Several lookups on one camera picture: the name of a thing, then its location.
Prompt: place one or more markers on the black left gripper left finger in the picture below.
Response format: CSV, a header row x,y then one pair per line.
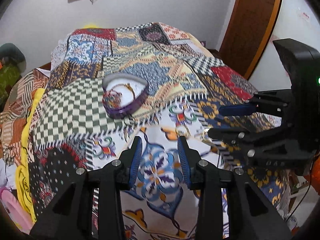
x,y
69,214

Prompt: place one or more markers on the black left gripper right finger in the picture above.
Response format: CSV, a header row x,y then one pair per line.
x,y
250,214

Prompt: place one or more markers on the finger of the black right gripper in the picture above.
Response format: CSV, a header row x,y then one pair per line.
x,y
271,138
271,102

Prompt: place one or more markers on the yellow cloth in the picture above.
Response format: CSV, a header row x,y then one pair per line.
x,y
22,171

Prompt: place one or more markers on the pink cloth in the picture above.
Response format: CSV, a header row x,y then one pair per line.
x,y
18,215

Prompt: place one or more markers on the brown wooden door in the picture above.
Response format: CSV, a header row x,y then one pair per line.
x,y
248,32

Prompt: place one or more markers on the striped brown blanket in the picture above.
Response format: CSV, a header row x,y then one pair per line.
x,y
16,111

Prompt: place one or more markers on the purple heart-shaped tin box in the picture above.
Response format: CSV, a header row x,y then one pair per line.
x,y
134,92

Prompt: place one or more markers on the colourful patchwork bedspread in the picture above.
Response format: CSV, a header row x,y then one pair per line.
x,y
70,128

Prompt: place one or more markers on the green patterned cloth pile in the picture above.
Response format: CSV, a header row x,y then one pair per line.
x,y
10,74

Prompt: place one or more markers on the dark grey cushion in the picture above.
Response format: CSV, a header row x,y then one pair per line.
x,y
11,54

